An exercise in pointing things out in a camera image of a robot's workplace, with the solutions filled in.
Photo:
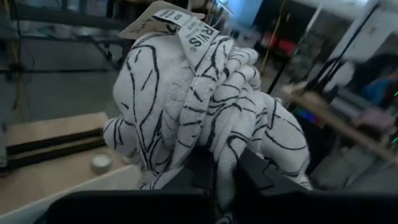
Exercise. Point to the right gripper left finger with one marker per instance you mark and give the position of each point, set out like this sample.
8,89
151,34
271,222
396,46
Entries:
199,174

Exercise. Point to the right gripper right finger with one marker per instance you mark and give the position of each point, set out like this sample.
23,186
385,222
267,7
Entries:
255,177

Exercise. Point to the white leaf-print garment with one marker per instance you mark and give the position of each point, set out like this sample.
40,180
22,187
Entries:
174,93

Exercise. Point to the white perforated plastic basket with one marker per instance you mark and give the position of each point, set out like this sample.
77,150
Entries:
102,180

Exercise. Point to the small round candle tin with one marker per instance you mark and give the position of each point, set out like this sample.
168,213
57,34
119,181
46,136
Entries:
102,163

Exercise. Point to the black aluminium table frame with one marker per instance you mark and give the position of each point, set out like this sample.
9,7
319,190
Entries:
56,140

